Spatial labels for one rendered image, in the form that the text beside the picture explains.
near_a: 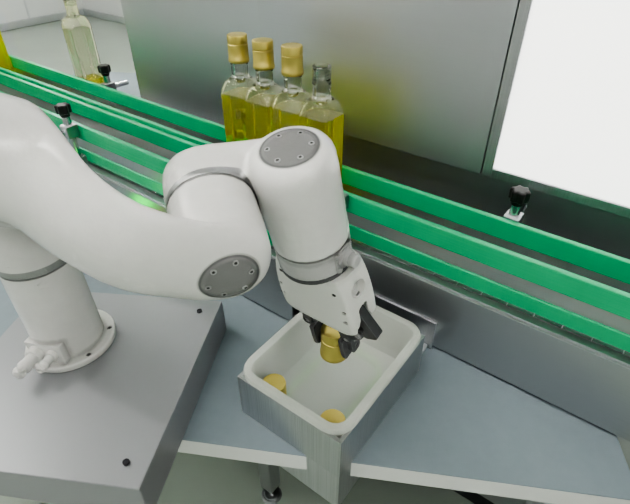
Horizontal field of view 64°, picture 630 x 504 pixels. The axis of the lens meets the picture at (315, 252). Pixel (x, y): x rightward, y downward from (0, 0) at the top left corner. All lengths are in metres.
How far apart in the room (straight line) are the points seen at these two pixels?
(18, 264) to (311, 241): 0.40
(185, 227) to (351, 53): 0.63
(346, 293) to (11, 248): 0.42
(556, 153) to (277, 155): 0.51
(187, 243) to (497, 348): 0.56
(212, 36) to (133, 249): 0.88
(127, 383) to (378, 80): 0.62
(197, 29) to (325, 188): 0.85
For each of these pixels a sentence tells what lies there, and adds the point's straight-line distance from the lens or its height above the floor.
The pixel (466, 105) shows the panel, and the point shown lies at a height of 1.09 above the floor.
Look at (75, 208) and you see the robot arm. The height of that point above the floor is 1.20.
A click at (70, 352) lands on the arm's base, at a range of 0.80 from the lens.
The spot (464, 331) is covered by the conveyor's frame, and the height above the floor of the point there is 0.82.
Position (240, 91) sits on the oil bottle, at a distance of 0.90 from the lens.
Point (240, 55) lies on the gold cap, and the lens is 0.90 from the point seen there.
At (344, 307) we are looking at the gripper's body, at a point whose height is 1.02.
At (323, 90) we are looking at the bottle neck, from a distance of 0.80.
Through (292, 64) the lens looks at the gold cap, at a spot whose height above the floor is 1.14.
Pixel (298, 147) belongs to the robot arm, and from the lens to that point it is 0.41.
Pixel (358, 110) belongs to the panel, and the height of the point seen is 1.03.
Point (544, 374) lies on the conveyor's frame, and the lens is 0.80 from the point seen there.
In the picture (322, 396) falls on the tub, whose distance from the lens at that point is 0.75.
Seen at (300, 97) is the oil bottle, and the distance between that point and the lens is 0.84.
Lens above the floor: 1.37
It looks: 37 degrees down
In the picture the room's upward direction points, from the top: straight up
